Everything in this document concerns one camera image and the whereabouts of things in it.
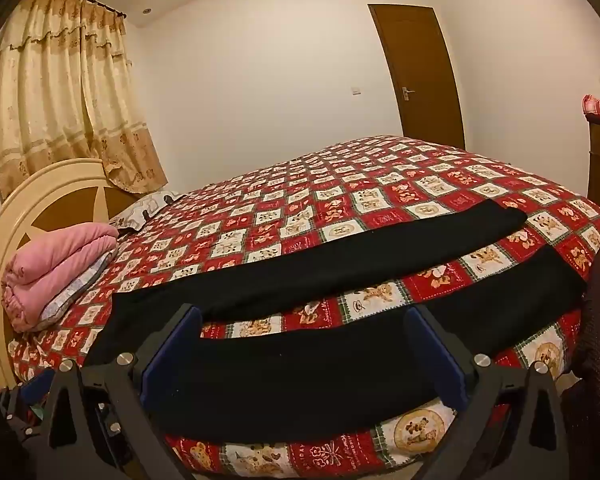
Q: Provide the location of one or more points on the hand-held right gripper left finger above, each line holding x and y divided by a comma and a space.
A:
172, 355

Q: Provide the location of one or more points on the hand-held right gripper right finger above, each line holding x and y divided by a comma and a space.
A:
437, 355

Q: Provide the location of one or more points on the black pants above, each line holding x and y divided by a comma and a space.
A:
300, 270

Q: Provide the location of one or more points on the light patterned folded blanket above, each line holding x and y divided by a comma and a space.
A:
75, 291

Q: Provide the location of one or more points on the pink folded quilt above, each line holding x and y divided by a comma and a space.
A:
55, 265

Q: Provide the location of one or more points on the patterned pillow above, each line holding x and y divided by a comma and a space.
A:
145, 207

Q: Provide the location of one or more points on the red printed patchwork blanket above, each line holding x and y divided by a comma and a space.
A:
380, 195

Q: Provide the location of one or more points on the cream and brown headboard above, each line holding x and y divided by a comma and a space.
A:
55, 210

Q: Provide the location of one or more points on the beige patterned curtain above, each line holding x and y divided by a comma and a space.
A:
55, 85

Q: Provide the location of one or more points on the brown wooden door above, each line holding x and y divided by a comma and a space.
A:
415, 60

